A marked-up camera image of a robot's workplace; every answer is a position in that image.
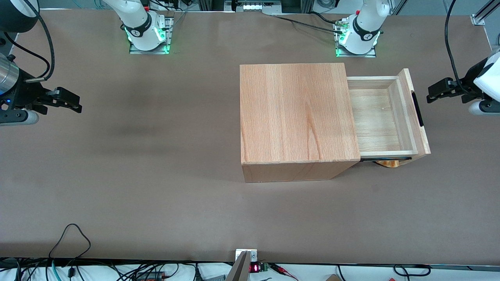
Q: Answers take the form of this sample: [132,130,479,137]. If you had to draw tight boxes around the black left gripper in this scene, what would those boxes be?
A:
[426,58,489,104]

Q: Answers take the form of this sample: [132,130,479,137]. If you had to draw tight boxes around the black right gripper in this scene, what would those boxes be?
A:
[0,79,83,115]

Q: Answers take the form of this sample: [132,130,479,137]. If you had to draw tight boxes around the black drawer handle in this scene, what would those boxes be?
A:
[411,91,424,127]

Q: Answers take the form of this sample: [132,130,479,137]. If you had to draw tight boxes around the light wooden drawer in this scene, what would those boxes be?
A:
[347,68,431,161]

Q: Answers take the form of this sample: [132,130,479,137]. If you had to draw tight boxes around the light wooden drawer cabinet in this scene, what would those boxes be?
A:
[239,62,361,183]

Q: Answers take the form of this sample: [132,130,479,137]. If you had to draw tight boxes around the orange and black device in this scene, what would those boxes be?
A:
[135,271,167,281]

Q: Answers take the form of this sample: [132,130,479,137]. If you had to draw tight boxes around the white power strip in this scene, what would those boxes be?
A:
[234,0,282,12]

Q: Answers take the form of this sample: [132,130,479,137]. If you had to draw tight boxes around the red clip leads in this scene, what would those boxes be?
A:
[270,263,300,281]

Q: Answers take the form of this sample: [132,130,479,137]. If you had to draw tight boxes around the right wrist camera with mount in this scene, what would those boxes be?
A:
[0,109,40,126]

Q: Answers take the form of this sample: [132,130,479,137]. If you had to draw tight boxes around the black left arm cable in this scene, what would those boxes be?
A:
[444,0,471,96]

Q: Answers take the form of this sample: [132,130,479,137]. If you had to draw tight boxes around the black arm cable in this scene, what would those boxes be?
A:
[444,0,471,96]
[3,33,52,68]
[23,0,55,83]

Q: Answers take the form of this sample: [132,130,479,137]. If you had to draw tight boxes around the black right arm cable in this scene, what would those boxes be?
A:
[23,0,55,83]
[3,33,52,68]

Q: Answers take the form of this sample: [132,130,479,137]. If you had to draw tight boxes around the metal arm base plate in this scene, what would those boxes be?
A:
[334,21,378,58]
[129,16,175,55]

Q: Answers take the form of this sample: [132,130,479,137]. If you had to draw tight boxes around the silver aluminium profile bracket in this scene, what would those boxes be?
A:
[470,0,500,26]

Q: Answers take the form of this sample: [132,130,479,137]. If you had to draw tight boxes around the thin black looped cable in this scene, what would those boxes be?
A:
[49,223,91,260]

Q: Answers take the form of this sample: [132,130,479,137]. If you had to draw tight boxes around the black cable on table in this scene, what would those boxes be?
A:
[271,14,339,33]
[309,11,342,25]

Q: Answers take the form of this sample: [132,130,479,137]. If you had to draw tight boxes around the black curled cable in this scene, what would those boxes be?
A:
[392,264,432,278]

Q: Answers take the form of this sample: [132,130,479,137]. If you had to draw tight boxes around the small metal bracket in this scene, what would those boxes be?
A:
[235,249,259,262]

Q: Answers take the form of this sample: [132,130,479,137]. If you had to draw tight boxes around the beige angled mount post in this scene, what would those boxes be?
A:
[225,251,252,281]

